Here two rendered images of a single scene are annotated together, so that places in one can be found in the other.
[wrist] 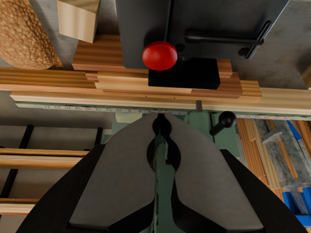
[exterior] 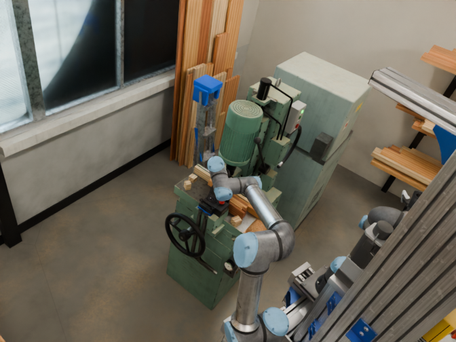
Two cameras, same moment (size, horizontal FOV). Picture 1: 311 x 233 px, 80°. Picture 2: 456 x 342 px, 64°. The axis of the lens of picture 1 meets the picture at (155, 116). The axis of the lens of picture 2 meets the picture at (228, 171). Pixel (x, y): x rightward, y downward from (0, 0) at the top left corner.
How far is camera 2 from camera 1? 1.81 m
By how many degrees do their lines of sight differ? 23
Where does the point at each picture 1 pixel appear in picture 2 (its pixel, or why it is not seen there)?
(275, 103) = (205, 175)
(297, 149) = (199, 125)
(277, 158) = (211, 117)
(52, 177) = not seen: outside the picture
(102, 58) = (237, 211)
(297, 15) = (195, 197)
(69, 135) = not seen: hidden behind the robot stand
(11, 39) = (254, 226)
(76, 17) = (235, 219)
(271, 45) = (201, 193)
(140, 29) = (221, 206)
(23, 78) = not seen: hidden behind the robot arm
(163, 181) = (245, 170)
